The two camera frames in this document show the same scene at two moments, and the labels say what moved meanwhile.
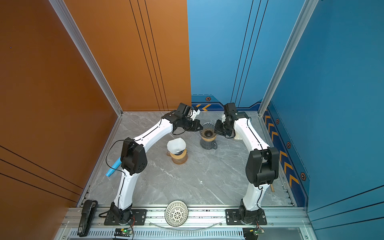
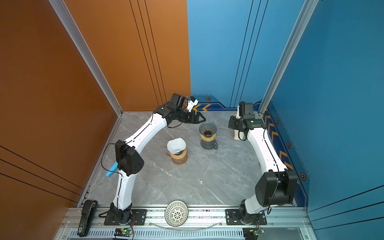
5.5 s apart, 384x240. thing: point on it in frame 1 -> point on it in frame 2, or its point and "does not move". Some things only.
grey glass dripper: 208,130 does not move
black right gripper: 218,130 -> 232,120
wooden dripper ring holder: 180,156 does not move
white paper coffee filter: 176,146 does not move
